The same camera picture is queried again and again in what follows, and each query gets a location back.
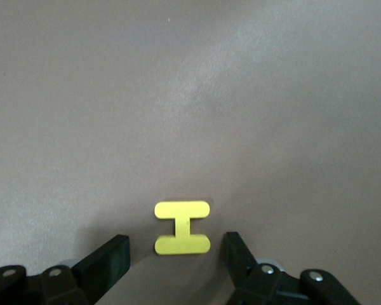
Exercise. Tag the yellow capital letter H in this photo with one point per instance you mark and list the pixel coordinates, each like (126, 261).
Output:
(182, 227)

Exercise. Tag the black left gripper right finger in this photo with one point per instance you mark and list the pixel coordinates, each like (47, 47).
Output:
(241, 270)

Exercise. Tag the brown table cover mat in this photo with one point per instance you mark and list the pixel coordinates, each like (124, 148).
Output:
(177, 95)

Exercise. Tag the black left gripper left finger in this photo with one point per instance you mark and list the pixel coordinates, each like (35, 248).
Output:
(98, 270)

